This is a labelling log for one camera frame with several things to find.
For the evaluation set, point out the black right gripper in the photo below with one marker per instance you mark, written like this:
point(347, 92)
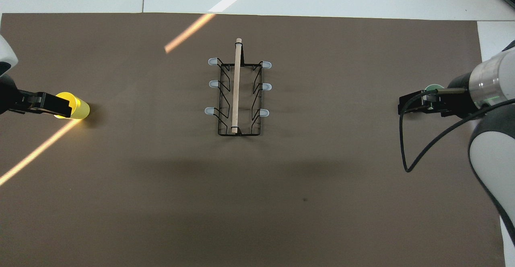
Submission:
point(458, 104)

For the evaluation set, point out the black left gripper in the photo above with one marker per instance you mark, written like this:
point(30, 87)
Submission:
point(8, 98)

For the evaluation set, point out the pale green plastic cup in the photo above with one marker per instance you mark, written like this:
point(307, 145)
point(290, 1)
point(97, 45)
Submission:
point(434, 87)

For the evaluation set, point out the yellow plastic cup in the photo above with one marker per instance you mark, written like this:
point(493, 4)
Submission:
point(82, 110)

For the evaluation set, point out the brown table mat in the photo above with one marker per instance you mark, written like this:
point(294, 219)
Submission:
point(281, 198)

